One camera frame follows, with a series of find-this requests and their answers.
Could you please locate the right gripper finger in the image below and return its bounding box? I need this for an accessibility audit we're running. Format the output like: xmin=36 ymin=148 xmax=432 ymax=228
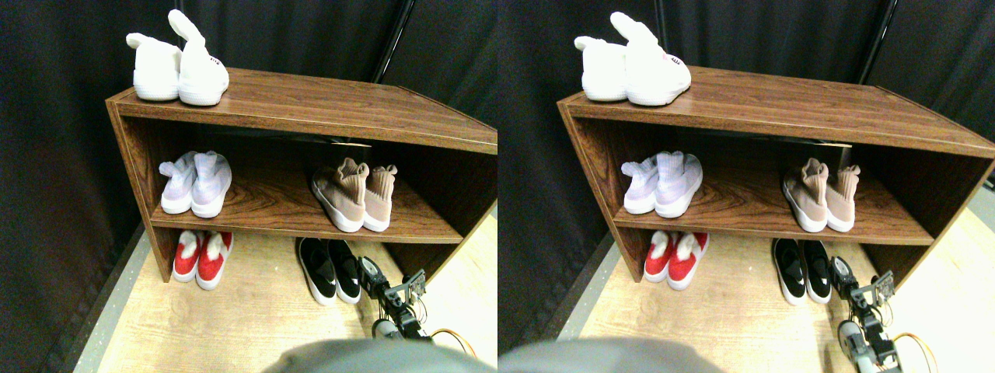
xmin=829 ymin=256 xmax=860 ymax=301
xmin=358 ymin=256 xmax=389 ymax=300

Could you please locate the black shoe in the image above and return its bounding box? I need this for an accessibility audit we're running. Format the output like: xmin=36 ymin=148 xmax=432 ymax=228
xmin=802 ymin=240 xmax=833 ymax=304
xmin=326 ymin=239 xmax=362 ymax=304
xmin=773 ymin=239 xmax=809 ymax=305
xmin=298 ymin=238 xmax=339 ymax=305

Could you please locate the beige shoe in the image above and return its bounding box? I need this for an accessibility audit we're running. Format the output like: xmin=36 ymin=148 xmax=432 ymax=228
xmin=783 ymin=158 xmax=830 ymax=233
xmin=362 ymin=164 xmax=398 ymax=232
xmin=826 ymin=165 xmax=861 ymax=233
xmin=312 ymin=158 xmax=370 ymax=233

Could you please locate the red shoe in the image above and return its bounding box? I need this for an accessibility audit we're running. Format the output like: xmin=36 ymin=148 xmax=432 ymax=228
xmin=173 ymin=230 xmax=206 ymax=282
xmin=667 ymin=232 xmax=710 ymax=291
xmin=196 ymin=232 xmax=235 ymax=291
xmin=644 ymin=231 xmax=677 ymax=283

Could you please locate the brown shoe rack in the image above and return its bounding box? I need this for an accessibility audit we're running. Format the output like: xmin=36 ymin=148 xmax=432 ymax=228
xmin=557 ymin=66 xmax=995 ymax=290
xmin=106 ymin=68 xmax=498 ymax=285

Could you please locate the lilac shoe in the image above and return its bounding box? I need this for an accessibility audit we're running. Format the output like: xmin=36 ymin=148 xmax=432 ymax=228
xmin=621 ymin=155 xmax=662 ymax=215
xmin=655 ymin=151 xmax=703 ymax=218
xmin=159 ymin=152 xmax=198 ymax=214
xmin=190 ymin=151 xmax=233 ymax=219

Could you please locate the black curtain stand pole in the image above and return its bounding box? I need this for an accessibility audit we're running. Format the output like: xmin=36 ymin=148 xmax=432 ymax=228
xmin=857 ymin=0 xmax=899 ymax=86
xmin=372 ymin=0 xmax=417 ymax=85

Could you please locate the white shoe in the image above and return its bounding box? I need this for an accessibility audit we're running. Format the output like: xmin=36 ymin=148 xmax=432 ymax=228
xmin=127 ymin=33 xmax=183 ymax=102
xmin=574 ymin=36 xmax=629 ymax=102
xmin=168 ymin=9 xmax=230 ymax=106
xmin=610 ymin=12 xmax=692 ymax=106

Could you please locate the orange wire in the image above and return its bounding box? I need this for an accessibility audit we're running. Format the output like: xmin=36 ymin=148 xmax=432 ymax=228
xmin=431 ymin=329 xmax=478 ymax=357
xmin=892 ymin=333 xmax=939 ymax=372

